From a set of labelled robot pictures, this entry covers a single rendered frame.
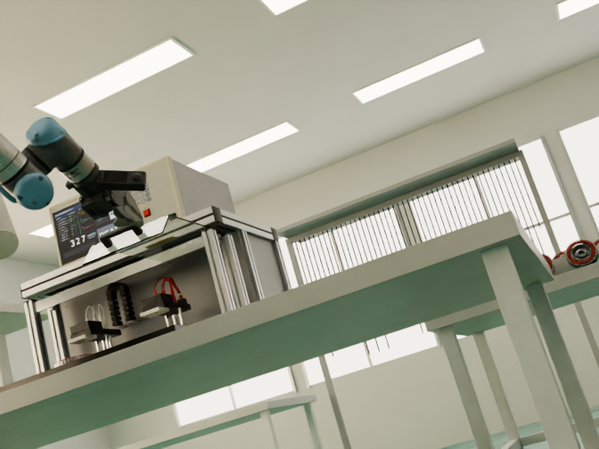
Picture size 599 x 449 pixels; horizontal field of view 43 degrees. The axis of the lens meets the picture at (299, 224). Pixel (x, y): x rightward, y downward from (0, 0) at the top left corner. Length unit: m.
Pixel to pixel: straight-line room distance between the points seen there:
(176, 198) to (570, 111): 6.65
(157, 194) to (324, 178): 6.68
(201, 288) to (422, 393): 6.23
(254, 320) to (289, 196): 7.38
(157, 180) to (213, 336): 0.72
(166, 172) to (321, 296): 0.83
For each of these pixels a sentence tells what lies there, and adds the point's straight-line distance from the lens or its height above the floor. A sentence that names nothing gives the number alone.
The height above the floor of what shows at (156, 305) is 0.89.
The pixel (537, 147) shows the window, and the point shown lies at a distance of 8.43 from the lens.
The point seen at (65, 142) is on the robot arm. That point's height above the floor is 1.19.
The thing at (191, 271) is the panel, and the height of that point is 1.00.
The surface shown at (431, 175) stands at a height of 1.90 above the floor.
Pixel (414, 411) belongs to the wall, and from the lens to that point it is 8.39.
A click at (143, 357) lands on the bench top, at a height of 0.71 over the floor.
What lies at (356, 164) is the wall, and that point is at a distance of 8.79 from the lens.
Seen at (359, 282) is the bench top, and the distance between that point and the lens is 1.56.
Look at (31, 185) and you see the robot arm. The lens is 1.61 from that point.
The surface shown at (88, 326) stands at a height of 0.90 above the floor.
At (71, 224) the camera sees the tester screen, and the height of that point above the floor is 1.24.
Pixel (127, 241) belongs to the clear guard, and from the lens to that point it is 1.96.
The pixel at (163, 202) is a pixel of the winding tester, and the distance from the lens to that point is 2.25.
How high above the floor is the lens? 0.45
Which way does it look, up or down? 15 degrees up
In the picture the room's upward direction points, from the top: 16 degrees counter-clockwise
